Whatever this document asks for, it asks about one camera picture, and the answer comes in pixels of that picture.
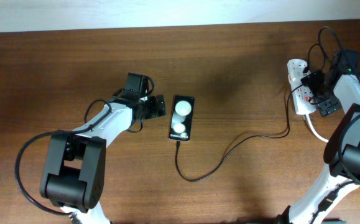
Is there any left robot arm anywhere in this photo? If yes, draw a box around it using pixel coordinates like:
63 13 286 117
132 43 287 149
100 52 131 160
40 73 165 223

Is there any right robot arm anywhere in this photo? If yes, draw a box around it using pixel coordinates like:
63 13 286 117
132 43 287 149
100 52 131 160
275 50 360 223

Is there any white power strip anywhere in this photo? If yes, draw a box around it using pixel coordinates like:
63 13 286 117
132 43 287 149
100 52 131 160
287 59 316 115

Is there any black smartphone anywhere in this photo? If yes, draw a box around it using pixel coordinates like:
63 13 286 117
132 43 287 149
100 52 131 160
168 95 195 141

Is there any black charger cable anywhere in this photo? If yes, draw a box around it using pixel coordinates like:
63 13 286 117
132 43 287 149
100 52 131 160
175 42 326 182

